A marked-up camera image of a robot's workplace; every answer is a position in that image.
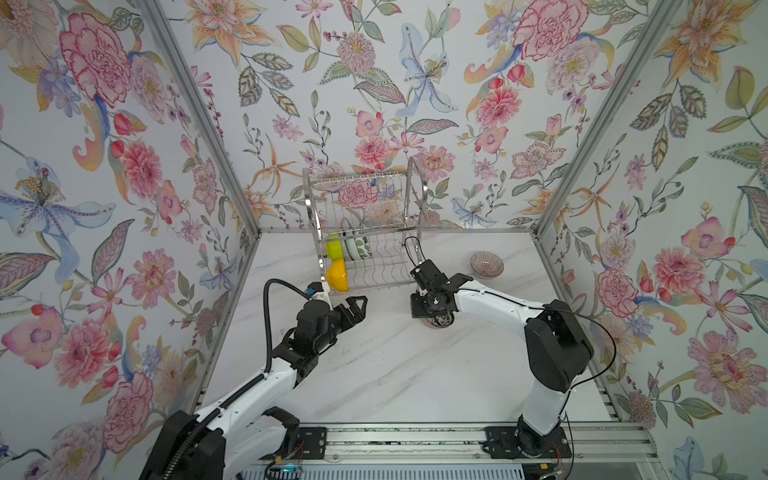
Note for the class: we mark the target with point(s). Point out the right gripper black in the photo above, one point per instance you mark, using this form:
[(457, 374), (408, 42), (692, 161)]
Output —
[(415, 311)]

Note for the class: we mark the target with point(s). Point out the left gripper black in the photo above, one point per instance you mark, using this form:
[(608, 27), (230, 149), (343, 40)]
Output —
[(342, 313)]

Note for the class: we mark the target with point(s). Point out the yellow bowl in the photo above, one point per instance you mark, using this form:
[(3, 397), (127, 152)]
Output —
[(337, 277)]

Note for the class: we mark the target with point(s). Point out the pink striped bowl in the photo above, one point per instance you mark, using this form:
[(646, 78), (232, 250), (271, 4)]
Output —
[(486, 264)]

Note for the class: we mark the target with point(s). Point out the green leaf pattern bowl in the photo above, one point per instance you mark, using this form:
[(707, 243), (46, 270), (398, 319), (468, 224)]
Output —
[(363, 247)]

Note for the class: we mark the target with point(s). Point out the lime green bowl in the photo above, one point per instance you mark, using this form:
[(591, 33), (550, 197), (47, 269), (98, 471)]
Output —
[(335, 248)]

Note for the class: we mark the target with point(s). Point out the steel wire dish rack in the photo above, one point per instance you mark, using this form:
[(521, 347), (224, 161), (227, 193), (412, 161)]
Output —
[(387, 207)]

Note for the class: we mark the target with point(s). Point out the black white floral bowl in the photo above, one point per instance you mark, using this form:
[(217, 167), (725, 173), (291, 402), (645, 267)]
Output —
[(440, 321)]

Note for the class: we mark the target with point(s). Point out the pale teal glass bowl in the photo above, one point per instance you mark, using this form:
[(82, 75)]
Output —
[(354, 248)]

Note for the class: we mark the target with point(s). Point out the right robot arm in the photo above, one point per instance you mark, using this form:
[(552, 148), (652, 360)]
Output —
[(557, 348)]

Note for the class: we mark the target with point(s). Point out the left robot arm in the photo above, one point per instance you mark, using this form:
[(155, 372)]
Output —
[(223, 439)]

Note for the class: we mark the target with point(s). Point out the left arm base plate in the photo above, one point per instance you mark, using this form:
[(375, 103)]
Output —
[(304, 443)]

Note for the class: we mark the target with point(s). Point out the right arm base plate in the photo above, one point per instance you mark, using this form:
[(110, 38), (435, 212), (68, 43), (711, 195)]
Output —
[(512, 442)]

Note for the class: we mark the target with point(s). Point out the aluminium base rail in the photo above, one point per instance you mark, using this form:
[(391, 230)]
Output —
[(465, 443)]

